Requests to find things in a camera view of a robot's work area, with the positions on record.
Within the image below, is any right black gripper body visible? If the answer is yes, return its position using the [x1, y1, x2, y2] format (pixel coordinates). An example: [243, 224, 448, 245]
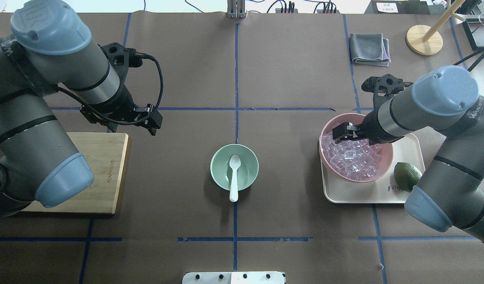
[332, 74, 413, 146]

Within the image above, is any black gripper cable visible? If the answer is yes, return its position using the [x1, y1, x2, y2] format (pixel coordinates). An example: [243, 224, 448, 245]
[54, 53, 164, 126]

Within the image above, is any pink bowl with ice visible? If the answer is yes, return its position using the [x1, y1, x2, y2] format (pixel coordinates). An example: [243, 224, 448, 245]
[319, 113, 394, 182]

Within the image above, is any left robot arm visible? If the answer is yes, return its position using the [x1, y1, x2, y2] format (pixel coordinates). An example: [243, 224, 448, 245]
[0, 0, 164, 218]

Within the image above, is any folded grey cloth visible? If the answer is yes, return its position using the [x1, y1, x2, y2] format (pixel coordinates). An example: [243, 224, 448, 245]
[349, 34, 391, 67]

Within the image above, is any aluminium frame post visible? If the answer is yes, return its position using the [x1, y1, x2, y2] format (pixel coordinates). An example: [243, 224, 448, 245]
[227, 0, 247, 19]

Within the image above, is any green ceramic bowl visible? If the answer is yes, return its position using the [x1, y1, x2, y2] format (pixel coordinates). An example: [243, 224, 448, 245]
[210, 144, 260, 191]

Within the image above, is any white plastic spoon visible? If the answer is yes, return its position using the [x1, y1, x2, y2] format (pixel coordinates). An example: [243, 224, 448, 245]
[228, 154, 241, 203]

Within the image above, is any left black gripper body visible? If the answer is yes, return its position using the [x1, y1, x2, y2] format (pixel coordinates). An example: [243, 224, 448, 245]
[79, 43, 164, 136]

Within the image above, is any wooden mug tree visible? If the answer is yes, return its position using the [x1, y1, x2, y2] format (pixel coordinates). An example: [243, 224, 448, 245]
[405, 0, 466, 56]

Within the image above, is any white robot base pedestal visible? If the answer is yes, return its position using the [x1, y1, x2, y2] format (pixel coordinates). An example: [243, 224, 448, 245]
[182, 271, 286, 284]

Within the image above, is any beige plastic tray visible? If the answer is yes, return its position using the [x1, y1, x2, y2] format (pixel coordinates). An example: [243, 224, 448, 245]
[321, 133, 425, 204]

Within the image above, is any bamboo cutting board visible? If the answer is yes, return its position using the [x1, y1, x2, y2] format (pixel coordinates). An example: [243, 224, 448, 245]
[24, 132, 129, 214]

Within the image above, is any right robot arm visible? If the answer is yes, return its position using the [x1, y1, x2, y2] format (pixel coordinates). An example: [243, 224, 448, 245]
[332, 65, 484, 243]

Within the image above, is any green lime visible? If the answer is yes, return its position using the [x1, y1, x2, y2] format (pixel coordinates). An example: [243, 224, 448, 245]
[393, 162, 422, 192]

